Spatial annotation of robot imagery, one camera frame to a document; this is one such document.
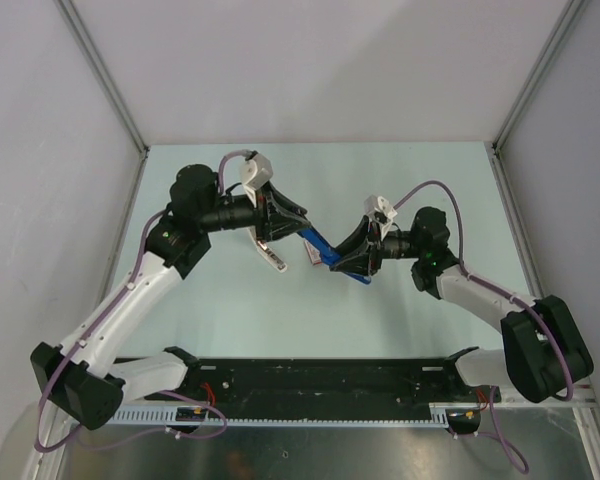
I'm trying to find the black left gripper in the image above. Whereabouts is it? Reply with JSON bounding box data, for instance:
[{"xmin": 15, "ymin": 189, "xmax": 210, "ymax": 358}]
[{"xmin": 197, "ymin": 180, "xmax": 309, "ymax": 243}]

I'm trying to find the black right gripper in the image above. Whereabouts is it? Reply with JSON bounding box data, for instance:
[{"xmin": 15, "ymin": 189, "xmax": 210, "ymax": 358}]
[{"xmin": 330, "ymin": 214, "xmax": 426, "ymax": 276}]

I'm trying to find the blue and black stapler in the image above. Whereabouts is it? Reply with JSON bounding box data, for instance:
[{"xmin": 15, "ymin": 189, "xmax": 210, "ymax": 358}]
[{"xmin": 298, "ymin": 228, "xmax": 346, "ymax": 267}]

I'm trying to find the red white staple box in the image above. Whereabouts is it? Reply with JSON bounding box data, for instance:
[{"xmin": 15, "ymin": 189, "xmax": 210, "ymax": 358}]
[{"xmin": 303, "ymin": 239, "xmax": 323, "ymax": 266}]

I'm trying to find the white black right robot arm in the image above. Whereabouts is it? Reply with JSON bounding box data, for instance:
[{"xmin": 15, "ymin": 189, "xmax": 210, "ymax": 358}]
[{"xmin": 330, "ymin": 207, "xmax": 594, "ymax": 403}]

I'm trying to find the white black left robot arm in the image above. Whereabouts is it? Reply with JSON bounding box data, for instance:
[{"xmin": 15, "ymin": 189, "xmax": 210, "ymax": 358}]
[{"xmin": 31, "ymin": 160, "xmax": 311, "ymax": 430}]

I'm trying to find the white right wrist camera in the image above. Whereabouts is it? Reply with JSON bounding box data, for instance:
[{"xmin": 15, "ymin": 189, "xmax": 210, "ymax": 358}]
[{"xmin": 364, "ymin": 195, "xmax": 397, "ymax": 240}]

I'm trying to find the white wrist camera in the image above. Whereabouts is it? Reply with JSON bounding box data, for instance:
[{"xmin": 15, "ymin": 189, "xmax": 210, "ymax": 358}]
[
  {"xmin": 239, "ymin": 151, "xmax": 273, "ymax": 206},
  {"xmin": 364, "ymin": 195, "xmax": 397, "ymax": 240}
]

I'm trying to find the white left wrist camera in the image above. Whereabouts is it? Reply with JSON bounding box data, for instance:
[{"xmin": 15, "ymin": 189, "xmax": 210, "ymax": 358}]
[{"xmin": 239, "ymin": 151, "xmax": 273, "ymax": 206}]

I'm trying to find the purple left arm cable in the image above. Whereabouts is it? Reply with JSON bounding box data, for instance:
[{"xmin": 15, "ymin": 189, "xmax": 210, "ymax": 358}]
[{"xmin": 33, "ymin": 148, "xmax": 259, "ymax": 455}]

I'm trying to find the aluminium frame post right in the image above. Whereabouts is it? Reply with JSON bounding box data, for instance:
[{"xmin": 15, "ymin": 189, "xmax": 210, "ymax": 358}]
[{"xmin": 489, "ymin": 0, "xmax": 591, "ymax": 151}]

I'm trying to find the aluminium frame post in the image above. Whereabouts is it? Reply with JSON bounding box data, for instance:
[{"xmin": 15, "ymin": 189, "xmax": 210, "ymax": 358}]
[
  {"xmin": 489, "ymin": 0, "xmax": 591, "ymax": 151},
  {"xmin": 54, "ymin": 0, "xmax": 148, "ymax": 154}
]

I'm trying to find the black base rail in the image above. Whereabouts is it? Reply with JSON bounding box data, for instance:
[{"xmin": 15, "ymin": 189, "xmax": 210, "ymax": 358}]
[{"xmin": 176, "ymin": 358, "xmax": 488, "ymax": 409}]

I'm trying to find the white slotted cable duct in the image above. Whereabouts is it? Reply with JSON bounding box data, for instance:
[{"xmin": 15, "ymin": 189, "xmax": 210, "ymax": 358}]
[{"xmin": 108, "ymin": 400, "xmax": 448, "ymax": 428}]

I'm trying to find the aluminium frame post left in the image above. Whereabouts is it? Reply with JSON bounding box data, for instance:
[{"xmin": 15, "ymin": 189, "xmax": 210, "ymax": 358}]
[{"xmin": 54, "ymin": 0, "xmax": 148, "ymax": 154}]

